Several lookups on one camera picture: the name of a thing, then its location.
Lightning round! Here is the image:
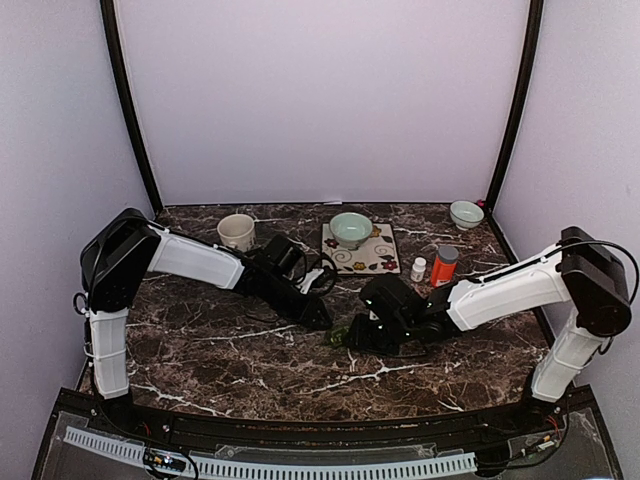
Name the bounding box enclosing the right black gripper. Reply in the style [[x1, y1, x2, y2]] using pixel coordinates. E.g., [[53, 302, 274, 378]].
[[342, 312, 414, 357]]

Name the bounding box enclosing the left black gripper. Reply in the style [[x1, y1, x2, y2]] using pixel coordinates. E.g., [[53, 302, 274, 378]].
[[262, 274, 333, 330]]

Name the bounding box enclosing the green pill organizer box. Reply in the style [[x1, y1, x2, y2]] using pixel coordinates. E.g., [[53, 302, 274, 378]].
[[325, 326, 350, 348]]

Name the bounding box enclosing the white pill bottle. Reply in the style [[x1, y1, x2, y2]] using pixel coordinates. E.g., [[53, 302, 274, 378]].
[[410, 257, 426, 283]]

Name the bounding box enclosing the red pill bottle grey lid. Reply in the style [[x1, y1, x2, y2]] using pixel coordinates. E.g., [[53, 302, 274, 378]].
[[431, 245, 459, 287]]

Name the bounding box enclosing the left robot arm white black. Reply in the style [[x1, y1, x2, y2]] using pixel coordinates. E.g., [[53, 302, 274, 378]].
[[73, 208, 337, 436]]

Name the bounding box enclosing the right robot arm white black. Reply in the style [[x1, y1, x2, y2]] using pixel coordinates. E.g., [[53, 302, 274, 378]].
[[344, 226, 639, 434]]

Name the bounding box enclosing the floral square coaster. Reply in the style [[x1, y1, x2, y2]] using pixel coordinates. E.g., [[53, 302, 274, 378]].
[[321, 223, 401, 276]]

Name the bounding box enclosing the celadon green bowl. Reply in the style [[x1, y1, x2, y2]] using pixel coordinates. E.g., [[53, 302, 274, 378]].
[[329, 212, 373, 250]]

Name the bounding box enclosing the cream ceramic mug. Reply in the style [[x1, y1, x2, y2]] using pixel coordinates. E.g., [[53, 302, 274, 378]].
[[217, 214, 256, 252]]

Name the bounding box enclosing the small white bowl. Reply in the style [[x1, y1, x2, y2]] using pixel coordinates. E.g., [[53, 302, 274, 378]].
[[449, 200, 484, 231]]

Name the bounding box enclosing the small circuit board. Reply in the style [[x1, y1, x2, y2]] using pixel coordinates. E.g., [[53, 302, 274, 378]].
[[142, 448, 187, 473]]

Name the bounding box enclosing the black right frame post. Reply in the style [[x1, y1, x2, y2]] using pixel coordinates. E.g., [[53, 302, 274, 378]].
[[485, 0, 544, 215]]

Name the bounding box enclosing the black frame post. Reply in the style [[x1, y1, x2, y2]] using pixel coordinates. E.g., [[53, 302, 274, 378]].
[[99, 0, 164, 215], [485, 0, 544, 215]]

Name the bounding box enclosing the black left frame post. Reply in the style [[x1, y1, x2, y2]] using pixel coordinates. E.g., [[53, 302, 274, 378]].
[[99, 0, 164, 215]]

